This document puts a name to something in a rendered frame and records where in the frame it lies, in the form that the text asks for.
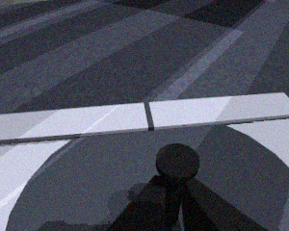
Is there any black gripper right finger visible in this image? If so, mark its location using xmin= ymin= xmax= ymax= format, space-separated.
xmin=182 ymin=177 xmax=268 ymax=231

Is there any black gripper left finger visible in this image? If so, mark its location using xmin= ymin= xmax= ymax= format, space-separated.
xmin=106 ymin=176 xmax=165 ymax=231

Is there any grey disc with center hole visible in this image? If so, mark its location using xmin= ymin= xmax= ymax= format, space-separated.
xmin=5 ymin=124 xmax=289 ymax=231

